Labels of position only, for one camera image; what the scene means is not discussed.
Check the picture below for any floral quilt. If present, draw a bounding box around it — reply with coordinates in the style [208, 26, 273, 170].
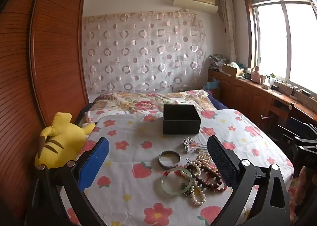
[88, 89, 218, 118]

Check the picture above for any pale window curtain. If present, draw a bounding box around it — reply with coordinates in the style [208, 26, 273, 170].
[219, 0, 238, 63]

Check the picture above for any black box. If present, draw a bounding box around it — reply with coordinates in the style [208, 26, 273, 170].
[162, 104, 201, 135]

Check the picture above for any wooden cabinet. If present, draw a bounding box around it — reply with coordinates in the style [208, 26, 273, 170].
[207, 68, 317, 142]

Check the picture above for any pink bead bracelet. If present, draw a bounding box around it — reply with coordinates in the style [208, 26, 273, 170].
[198, 153, 216, 172]

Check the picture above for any circle pattern wall curtain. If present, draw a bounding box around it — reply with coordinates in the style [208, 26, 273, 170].
[82, 11, 208, 92]

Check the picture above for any window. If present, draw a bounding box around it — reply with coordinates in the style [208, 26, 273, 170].
[244, 0, 317, 97]

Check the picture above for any dark blue blanket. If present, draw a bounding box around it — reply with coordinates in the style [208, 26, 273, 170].
[205, 94, 229, 111]

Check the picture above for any wooden slatted wardrobe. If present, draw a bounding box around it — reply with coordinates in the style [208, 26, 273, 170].
[0, 0, 90, 216]

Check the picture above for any cardboard box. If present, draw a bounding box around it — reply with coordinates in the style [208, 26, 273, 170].
[222, 63, 244, 78]

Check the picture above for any green jade bangle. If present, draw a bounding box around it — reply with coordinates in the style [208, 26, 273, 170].
[161, 168, 193, 195]

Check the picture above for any teal bag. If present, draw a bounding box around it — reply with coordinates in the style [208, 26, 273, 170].
[205, 78, 221, 90]

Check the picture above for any brown wooden bead bracelet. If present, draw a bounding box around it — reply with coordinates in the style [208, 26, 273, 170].
[186, 162, 223, 190]

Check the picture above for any silver bangle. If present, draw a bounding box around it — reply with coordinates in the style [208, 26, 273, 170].
[158, 151, 181, 169]

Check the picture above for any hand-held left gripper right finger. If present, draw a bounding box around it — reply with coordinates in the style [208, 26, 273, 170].
[207, 135, 291, 226]

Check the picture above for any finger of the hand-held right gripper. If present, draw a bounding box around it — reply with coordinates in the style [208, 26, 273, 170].
[276, 123, 317, 146]

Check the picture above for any white pearl necklace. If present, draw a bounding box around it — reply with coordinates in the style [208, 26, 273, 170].
[183, 159, 207, 207]

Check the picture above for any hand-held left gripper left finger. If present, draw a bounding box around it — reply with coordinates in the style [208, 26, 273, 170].
[26, 137, 109, 226]

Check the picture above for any white strawberry print sheet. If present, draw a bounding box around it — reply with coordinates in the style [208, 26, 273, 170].
[59, 108, 294, 226]

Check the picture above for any red knotted cord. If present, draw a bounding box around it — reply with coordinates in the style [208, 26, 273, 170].
[157, 170, 184, 177]

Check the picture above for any pink container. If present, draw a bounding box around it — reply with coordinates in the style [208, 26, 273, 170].
[251, 66, 262, 84]

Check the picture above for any yellow plush toy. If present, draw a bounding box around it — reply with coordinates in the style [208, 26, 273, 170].
[34, 112, 96, 169]

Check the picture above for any silver crown hairpin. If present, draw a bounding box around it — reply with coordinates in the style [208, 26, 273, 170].
[183, 137, 199, 153]

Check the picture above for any stack of folded clothes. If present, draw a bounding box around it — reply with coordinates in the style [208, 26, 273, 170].
[209, 54, 229, 71]

